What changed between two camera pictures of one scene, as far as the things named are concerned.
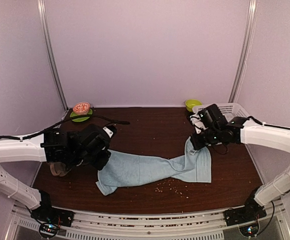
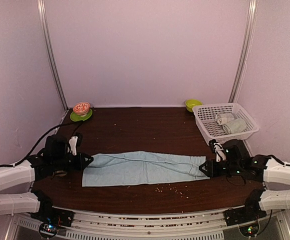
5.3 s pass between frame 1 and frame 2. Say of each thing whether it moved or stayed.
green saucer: stayed
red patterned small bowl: stayed
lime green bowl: stayed
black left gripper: moved
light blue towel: moved
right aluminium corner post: stayed
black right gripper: moved
